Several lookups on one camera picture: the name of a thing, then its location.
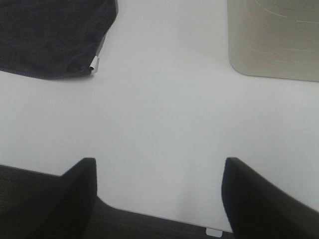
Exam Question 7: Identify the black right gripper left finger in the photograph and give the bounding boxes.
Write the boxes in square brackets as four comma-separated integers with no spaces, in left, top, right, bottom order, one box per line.
[0,157,98,239]

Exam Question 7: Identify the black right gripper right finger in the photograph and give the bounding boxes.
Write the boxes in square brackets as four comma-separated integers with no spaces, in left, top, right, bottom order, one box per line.
[221,158,319,239]

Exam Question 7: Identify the dark grey towel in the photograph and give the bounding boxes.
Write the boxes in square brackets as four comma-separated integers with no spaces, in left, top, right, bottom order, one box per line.
[0,0,118,80]

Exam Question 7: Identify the beige storage bin grey rim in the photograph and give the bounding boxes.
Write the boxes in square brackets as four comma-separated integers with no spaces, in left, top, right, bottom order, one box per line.
[227,0,319,82]

